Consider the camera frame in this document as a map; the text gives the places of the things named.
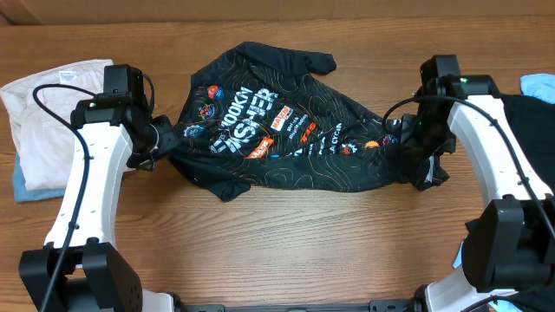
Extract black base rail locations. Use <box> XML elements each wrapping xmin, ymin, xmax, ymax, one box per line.
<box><xmin>176</xmin><ymin>300</ymin><xmax>415</xmax><ymax>312</ymax></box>

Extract folded blue denim garment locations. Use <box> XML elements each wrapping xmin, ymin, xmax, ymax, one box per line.
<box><xmin>12</xmin><ymin>154</ymin><xmax>65</xmax><ymax>203</ymax></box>

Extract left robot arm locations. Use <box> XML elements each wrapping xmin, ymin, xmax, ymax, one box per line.
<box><xmin>19</xmin><ymin>64</ymin><xmax>183</xmax><ymax>312</ymax></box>

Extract folded beige trousers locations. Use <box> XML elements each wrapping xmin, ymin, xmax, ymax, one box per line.
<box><xmin>1</xmin><ymin>59</ymin><xmax>113</xmax><ymax>191</ymax></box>

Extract black printed cycling jersey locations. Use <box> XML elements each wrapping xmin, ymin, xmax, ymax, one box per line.
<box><xmin>169</xmin><ymin>42</ymin><xmax>447</xmax><ymax>202</ymax></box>

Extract light blue garment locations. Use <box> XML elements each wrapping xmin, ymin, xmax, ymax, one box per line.
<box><xmin>520</xmin><ymin>74</ymin><xmax>555</xmax><ymax>104</ymax></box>

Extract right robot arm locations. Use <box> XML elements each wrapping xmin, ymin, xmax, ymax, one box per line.
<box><xmin>395</xmin><ymin>55</ymin><xmax>554</xmax><ymax>311</ymax></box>

